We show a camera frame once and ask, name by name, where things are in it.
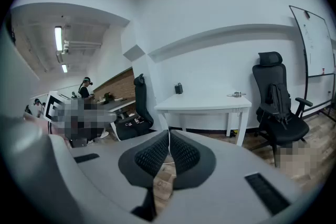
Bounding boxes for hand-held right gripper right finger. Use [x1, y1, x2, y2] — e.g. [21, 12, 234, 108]
[169, 129, 217, 190]

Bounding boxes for white ceiling pipes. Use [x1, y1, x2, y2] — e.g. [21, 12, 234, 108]
[62, 39, 102, 54]

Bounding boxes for white table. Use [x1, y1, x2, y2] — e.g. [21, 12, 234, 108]
[153, 92, 253, 147]

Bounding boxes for dark desk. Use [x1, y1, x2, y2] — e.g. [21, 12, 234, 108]
[97, 98, 137, 113]

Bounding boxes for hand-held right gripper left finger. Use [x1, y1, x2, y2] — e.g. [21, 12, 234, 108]
[118, 129, 170, 189]

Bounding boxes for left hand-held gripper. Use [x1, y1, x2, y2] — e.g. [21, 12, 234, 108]
[43, 90, 117, 141]

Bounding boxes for black office chair with headrest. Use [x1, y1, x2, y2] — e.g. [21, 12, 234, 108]
[251, 51, 314, 168]

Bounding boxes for long ceiling light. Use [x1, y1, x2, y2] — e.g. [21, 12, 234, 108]
[54, 25, 63, 52]

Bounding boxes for black backpack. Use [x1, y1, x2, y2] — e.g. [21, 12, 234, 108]
[264, 82, 292, 130]

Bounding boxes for cardboard box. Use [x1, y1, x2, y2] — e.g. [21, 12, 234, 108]
[152, 164, 176, 201]

